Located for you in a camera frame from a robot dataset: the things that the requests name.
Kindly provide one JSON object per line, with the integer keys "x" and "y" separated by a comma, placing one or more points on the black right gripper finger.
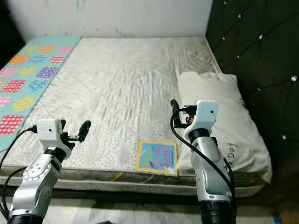
{"x": 174, "y": 109}

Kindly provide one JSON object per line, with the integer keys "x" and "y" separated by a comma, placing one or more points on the beige printed pillow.
{"x": 238, "y": 116}

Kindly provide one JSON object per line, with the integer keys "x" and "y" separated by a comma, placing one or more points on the blue book with yellow border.
{"x": 156, "y": 157}

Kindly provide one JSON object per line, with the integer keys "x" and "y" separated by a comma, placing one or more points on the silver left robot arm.
{"x": 35, "y": 182}

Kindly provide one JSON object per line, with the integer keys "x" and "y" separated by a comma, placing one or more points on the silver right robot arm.
{"x": 212, "y": 172}

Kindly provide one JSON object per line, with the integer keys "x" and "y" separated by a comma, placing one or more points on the grey quilted mattress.
{"x": 121, "y": 93}

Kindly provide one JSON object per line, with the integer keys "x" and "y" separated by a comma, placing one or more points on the teal mat with colourful shapes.
{"x": 32, "y": 74}

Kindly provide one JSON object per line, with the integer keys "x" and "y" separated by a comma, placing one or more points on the black tufted headboard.
{"x": 261, "y": 46}

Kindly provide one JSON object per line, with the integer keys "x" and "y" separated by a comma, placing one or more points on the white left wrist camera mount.
{"x": 49, "y": 132}

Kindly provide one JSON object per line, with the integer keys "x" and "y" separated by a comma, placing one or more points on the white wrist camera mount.
{"x": 49, "y": 132}
{"x": 205, "y": 114}

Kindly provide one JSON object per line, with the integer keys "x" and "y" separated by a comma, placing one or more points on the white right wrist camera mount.
{"x": 205, "y": 114}

